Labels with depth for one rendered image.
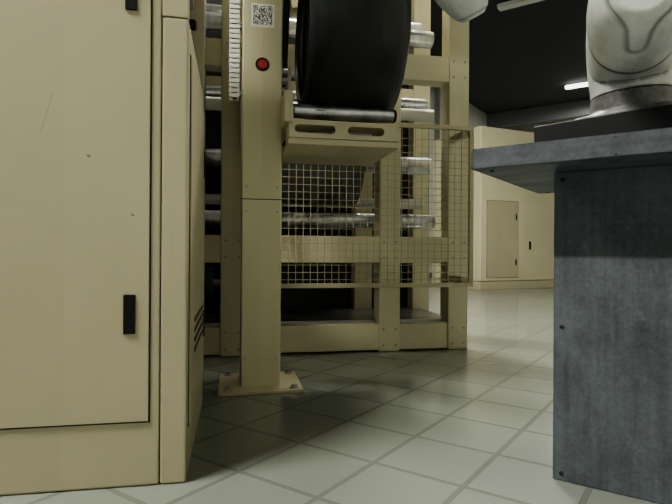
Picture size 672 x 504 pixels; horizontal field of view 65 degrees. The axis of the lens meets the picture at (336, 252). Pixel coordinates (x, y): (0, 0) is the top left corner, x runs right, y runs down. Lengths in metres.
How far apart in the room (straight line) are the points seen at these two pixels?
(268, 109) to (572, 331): 1.16
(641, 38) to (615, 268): 0.40
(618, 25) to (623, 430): 0.71
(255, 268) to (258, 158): 0.36
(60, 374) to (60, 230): 0.27
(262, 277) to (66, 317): 0.79
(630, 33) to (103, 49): 0.92
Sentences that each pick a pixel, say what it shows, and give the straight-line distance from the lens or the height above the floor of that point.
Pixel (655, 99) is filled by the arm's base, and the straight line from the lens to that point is 1.21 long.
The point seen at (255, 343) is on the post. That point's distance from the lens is 1.77.
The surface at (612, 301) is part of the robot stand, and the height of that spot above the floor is 0.36.
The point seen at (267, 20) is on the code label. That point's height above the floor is 1.20.
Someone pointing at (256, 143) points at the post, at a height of 0.80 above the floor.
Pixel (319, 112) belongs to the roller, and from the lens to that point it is 1.75.
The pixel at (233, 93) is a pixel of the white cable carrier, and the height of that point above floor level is 0.96.
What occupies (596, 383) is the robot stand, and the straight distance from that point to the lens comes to 1.15.
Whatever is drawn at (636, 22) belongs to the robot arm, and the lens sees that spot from 1.01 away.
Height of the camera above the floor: 0.45
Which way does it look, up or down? level
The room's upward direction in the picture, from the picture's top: straight up
